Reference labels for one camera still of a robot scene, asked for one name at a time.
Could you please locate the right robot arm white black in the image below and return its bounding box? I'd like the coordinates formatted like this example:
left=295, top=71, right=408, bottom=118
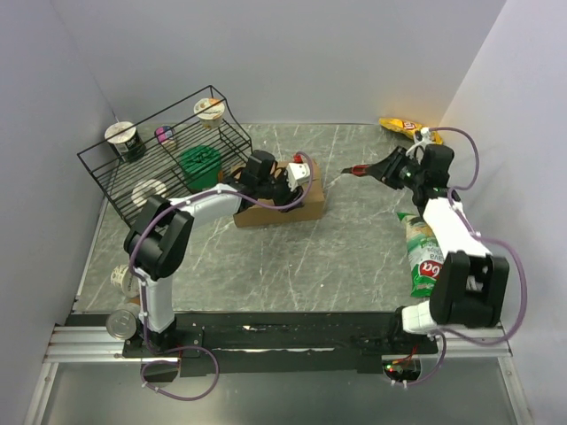
left=364, top=144, right=509, bottom=353

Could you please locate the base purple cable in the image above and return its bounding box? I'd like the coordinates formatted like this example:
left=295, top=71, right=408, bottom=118
left=140, top=344, right=220, bottom=403
left=391, top=331, right=447, bottom=390

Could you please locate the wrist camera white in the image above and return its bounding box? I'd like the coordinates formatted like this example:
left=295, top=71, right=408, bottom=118
left=285, top=152, right=315, bottom=190
left=406, top=127, right=436, bottom=158

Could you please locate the green cassava chips bag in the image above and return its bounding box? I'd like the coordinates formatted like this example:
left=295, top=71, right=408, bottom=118
left=397, top=212, right=445, bottom=298

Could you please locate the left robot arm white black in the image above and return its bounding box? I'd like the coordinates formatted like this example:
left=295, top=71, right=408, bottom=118
left=124, top=150, right=315, bottom=356

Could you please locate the green lidded jar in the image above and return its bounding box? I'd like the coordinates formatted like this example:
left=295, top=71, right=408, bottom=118
left=177, top=145, right=221, bottom=191

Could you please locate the small purple yogurt cup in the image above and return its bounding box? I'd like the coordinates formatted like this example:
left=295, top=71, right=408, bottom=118
left=154, top=126, right=176, bottom=150

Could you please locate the dark labelled yogurt cup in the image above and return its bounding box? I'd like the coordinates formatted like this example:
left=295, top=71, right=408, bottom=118
left=105, top=121, right=146, bottom=163

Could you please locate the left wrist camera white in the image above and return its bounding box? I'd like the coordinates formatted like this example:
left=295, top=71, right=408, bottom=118
left=285, top=152, right=315, bottom=190

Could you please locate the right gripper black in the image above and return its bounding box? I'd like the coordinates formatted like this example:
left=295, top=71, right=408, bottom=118
left=364, top=145, right=424, bottom=190

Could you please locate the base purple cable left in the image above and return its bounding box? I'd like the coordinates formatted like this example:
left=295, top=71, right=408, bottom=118
left=140, top=344, right=220, bottom=403

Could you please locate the yellow lays chips bag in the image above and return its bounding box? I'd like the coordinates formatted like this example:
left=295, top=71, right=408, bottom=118
left=378, top=117, right=443, bottom=144

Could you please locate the white chobani yogurt cup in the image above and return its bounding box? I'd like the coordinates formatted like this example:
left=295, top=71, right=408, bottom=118
left=110, top=265, right=139, bottom=298

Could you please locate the orange labelled tin can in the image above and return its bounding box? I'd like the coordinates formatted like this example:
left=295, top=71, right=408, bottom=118
left=105, top=297, right=141, bottom=341

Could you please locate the black wire rack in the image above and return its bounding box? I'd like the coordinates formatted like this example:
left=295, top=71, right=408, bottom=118
left=78, top=85, right=252, bottom=226

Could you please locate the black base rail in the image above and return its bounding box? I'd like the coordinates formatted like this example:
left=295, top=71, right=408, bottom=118
left=120, top=312, right=438, bottom=381

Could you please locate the brown cardboard express box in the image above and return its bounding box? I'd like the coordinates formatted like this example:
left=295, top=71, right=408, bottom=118
left=228, top=158, right=325, bottom=228

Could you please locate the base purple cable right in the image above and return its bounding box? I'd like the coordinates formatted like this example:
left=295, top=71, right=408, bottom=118
left=391, top=331, right=447, bottom=390

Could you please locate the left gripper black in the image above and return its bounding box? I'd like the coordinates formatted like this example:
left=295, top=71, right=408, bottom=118
left=257, top=168, right=304, bottom=213

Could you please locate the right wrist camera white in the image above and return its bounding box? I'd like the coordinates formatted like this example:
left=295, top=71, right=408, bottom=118
left=406, top=127, right=436, bottom=158

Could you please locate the yogurt cup peach label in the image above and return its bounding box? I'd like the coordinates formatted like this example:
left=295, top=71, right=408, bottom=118
left=193, top=97, right=226, bottom=129

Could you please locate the red black utility knife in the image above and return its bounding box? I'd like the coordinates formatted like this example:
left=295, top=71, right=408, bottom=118
left=341, top=165, right=369, bottom=177

